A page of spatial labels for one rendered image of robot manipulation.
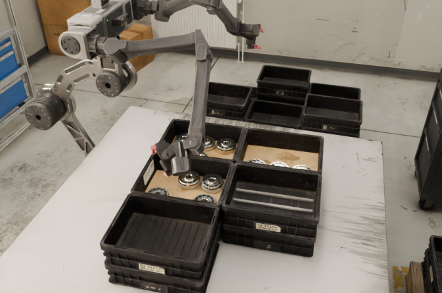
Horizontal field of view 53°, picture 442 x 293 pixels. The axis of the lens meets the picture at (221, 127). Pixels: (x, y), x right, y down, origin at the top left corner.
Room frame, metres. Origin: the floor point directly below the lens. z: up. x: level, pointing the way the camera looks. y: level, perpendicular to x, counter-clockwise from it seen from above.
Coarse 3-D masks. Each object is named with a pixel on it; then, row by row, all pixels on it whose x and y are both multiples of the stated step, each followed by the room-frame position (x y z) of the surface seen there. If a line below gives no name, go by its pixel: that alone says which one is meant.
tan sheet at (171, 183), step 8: (160, 176) 1.64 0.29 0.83; (168, 176) 1.64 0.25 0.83; (176, 176) 1.64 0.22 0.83; (200, 176) 1.64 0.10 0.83; (152, 184) 1.58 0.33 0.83; (160, 184) 1.58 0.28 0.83; (168, 184) 1.58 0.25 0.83; (176, 184) 1.58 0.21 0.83; (200, 184) 1.58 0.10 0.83; (168, 192) 1.53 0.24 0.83; (176, 192) 1.53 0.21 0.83; (184, 192) 1.53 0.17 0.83; (192, 192) 1.53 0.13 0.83; (200, 192) 1.53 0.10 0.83; (216, 200) 1.47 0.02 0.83
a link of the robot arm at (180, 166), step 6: (192, 138) 1.35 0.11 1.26; (186, 144) 1.33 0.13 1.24; (192, 144) 1.33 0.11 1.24; (186, 150) 1.33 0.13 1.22; (186, 156) 1.31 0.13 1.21; (174, 162) 1.30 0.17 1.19; (180, 162) 1.30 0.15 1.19; (186, 162) 1.30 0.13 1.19; (174, 168) 1.28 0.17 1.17; (180, 168) 1.28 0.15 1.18; (186, 168) 1.28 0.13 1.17; (174, 174) 1.28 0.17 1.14; (180, 174) 1.29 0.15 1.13
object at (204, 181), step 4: (204, 176) 1.60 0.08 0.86; (208, 176) 1.60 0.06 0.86; (216, 176) 1.60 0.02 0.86; (220, 176) 1.60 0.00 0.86; (204, 180) 1.58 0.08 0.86; (220, 180) 1.58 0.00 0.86; (204, 184) 1.54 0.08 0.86; (208, 184) 1.55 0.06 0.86; (212, 184) 1.54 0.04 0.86; (216, 184) 1.54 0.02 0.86; (220, 184) 1.54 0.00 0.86; (212, 188) 1.52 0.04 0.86
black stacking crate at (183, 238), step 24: (120, 216) 1.30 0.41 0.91; (144, 216) 1.38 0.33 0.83; (168, 216) 1.37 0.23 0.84; (192, 216) 1.34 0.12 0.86; (120, 240) 1.24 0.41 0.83; (144, 240) 1.24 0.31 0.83; (168, 240) 1.24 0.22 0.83; (192, 240) 1.24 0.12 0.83; (120, 264) 1.12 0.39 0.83; (144, 264) 1.10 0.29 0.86; (168, 264) 1.08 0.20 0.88
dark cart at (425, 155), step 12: (432, 108) 2.62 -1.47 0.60; (432, 120) 2.54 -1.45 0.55; (432, 132) 2.46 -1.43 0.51; (420, 144) 2.62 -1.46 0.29; (432, 144) 2.38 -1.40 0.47; (420, 156) 2.57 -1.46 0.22; (432, 156) 2.24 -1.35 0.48; (420, 168) 2.48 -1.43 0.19; (432, 168) 2.22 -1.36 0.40; (420, 180) 2.37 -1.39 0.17; (432, 180) 2.21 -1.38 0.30; (420, 192) 2.24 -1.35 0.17; (432, 192) 2.21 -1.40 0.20; (420, 204) 2.25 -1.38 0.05; (432, 204) 2.23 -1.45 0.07
